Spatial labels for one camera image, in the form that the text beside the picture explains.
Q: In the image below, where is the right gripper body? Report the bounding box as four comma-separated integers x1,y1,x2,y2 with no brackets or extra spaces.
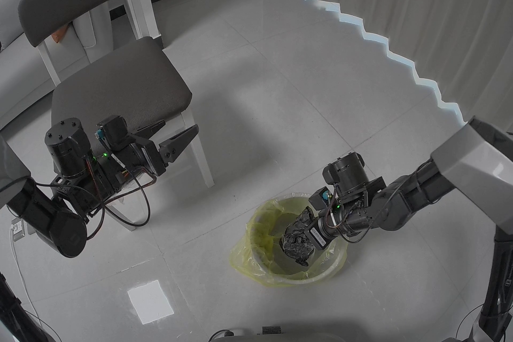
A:
306,211,358,252

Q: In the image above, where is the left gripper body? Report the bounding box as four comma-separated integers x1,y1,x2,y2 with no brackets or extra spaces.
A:
99,139,168,193

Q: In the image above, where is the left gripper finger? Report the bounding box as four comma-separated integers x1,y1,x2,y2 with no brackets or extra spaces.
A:
134,118,166,142
157,123,200,170

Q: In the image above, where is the black plastic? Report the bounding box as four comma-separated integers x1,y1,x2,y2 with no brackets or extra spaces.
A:
280,207,321,266

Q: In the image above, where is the yellow plastic bag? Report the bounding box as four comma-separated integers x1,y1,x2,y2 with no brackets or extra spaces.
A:
229,192,348,288

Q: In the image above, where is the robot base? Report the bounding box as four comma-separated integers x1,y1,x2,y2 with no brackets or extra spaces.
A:
208,326,339,342

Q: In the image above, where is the white trash bin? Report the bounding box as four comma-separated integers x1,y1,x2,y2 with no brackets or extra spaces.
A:
250,192,348,285

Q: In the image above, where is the pale grey sofa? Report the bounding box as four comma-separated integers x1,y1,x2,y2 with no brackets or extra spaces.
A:
0,0,115,133

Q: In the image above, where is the white curtain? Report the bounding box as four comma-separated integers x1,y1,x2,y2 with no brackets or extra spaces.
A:
273,0,513,189

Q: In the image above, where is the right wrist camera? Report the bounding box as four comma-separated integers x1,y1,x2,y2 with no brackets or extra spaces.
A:
308,189,334,211

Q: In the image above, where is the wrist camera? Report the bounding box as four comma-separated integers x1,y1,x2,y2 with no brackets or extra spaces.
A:
95,115,139,152
308,189,334,211

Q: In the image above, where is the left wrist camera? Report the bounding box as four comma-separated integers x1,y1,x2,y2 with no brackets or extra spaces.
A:
95,115,139,152

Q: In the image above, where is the white cable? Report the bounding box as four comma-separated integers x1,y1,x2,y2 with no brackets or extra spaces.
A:
10,228,41,333

